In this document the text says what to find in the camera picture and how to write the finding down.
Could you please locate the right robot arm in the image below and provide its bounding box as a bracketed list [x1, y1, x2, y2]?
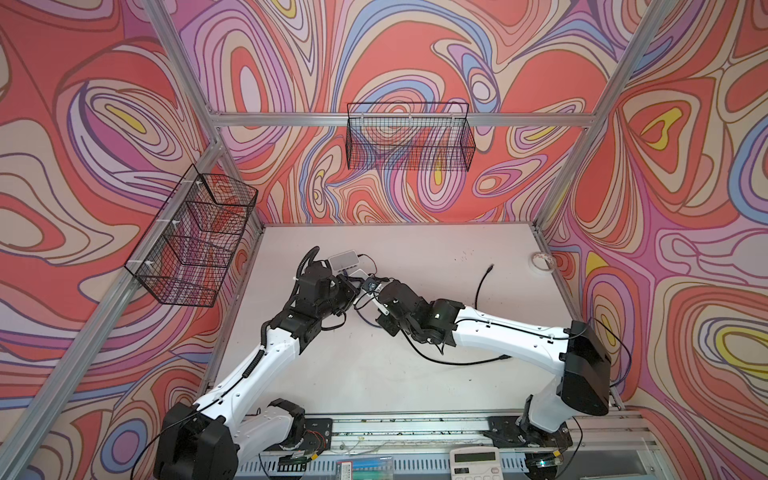
[363, 277, 611, 433]

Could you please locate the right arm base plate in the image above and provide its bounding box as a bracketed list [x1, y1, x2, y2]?
[481, 415, 573, 451]

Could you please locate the black wire basket back wall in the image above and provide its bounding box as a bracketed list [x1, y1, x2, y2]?
[345, 101, 476, 172]

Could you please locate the black wire basket left wall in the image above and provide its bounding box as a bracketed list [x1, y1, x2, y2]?
[124, 166, 258, 308]

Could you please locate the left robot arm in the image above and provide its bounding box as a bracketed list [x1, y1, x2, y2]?
[152, 246, 359, 479]

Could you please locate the white network switch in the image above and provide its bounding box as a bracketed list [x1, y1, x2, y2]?
[347, 269, 370, 288]
[327, 250, 360, 273]

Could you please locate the white calculator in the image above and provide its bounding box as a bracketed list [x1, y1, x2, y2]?
[449, 446, 503, 480]

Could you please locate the black wire basket wall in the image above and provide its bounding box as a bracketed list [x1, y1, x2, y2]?
[345, 101, 476, 172]
[124, 166, 258, 308]

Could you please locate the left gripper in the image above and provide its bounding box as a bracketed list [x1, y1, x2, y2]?
[314, 274, 365, 323]

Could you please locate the long black cable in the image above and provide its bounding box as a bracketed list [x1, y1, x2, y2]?
[398, 329, 512, 367]

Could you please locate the clear plastic box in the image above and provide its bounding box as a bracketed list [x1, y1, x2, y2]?
[336, 457, 395, 480]

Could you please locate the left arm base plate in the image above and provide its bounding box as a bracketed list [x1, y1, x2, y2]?
[300, 417, 333, 454]

